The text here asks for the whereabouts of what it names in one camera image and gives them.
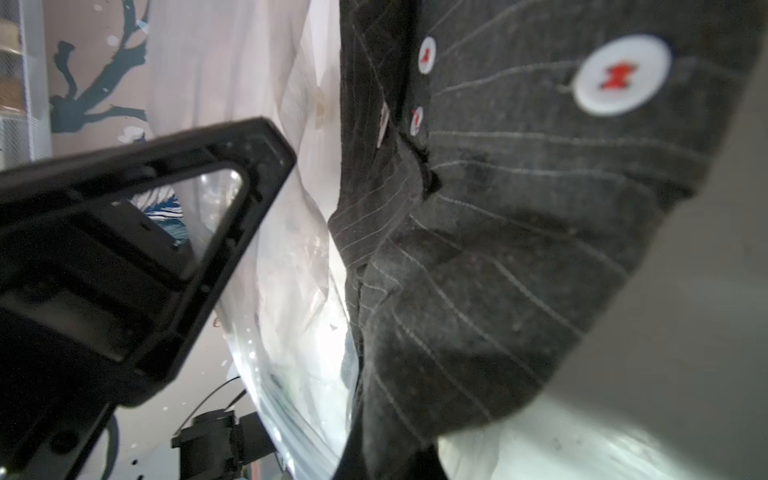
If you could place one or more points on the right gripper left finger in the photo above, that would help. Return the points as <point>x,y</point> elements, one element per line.
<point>100,306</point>

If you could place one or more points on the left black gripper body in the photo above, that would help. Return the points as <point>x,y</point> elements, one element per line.
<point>219,444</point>

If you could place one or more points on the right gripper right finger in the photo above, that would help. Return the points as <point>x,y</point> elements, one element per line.
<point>672,381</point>

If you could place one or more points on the clear plastic vacuum bag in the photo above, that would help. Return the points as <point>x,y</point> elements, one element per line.
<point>216,62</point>

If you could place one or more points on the dark grey striped shirt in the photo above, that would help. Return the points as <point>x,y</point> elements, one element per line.
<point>505,166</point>

